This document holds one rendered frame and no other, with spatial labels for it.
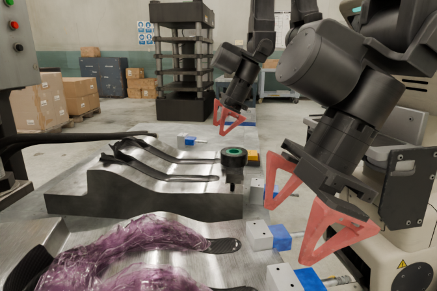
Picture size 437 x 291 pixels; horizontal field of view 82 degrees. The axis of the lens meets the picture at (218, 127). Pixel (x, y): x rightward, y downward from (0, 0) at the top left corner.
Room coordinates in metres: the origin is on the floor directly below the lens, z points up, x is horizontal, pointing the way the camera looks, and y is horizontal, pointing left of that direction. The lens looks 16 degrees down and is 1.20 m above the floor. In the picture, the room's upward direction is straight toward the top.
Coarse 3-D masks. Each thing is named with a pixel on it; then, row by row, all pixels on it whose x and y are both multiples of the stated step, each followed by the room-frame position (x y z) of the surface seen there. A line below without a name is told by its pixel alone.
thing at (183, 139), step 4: (180, 136) 1.03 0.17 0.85; (184, 136) 1.03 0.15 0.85; (188, 136) 1.06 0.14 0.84; (192, 136) 1.06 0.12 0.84; (180, 140) 1.03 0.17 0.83; (184, 140) 1.03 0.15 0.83; (188, 140) 1.03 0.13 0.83; (192, 140) 1.02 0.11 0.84; (196, 140) 1.04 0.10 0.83; (200, 140) 1.03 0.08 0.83; (204, 140) 1.03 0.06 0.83; (180, 144) 1.03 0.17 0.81; (184, 144) 1.03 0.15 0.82; (188, 144) 1.03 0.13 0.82; (192, 144) 1.02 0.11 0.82
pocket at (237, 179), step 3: (228, 174) 0.60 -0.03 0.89; (231, 174) 0.60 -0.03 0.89; (228, 177) 0.60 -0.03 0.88; (231, 177) 0.60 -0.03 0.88; (234, 177) 0.60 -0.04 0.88; (237, 177) 0.60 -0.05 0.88; (240, 177) 0.60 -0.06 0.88; (243, 177) 0.59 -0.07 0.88; (228, 180) 0.60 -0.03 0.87; (231, 180) 0.60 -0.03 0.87; (234, 180) 0.60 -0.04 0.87; (237, 180) 0.60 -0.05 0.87; (240, 180) 0.60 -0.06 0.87; (243, 180) 0.59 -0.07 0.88; (225, 183) 0.56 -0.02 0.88; (228, 183) 0.60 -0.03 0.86; (234, 183) 0.60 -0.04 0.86; (237, 183) 0.60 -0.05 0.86; (240, 183) 0.60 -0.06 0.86
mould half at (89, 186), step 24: (96, 168) 0.54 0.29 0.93; (120, 168) 0.56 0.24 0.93; (168, 168) 0.64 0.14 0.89; (192, 168) 0.64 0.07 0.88; (216, 168) 0.63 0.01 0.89; (240, 168) 0.63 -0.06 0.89; (48, 192) 0.56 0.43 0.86; (72, 192) 0.56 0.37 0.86; (96, 192) 0.54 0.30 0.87; (120, 192) 0.53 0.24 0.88; (144, 192) 0.53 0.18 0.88; (168, 192) 0.52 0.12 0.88; (192, 192) 0.51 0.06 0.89; (216, 192) 0.51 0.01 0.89; (240, 192) 0.51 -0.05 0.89; (96, 216) 0.54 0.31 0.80; (120, 216) 0.53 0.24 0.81; (192, 216) 0.51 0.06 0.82; (216, 216) 0.51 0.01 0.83; (240, 216) 0.50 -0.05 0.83
